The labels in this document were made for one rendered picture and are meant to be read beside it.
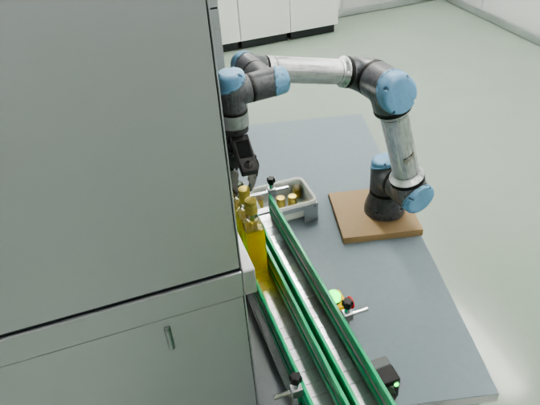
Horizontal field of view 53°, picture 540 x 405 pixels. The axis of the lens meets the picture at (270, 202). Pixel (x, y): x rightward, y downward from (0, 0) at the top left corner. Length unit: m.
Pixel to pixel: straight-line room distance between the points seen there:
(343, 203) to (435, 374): 0.78
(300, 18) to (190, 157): 4.96
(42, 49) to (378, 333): 1.29
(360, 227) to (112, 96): 1.40
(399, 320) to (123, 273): 1.04
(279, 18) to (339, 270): 4.04
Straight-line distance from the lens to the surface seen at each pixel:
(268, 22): 5.61
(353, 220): 2.05
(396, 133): 1.71
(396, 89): 1.61
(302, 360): 1.48
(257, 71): 1.44
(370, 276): 1.87
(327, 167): 2.37
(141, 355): 1.06
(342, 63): 1.69
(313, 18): 5.78
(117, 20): 0.72
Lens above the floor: 2.07
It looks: 37 degrees down
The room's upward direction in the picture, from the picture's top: 4 degrees counter-clockwise
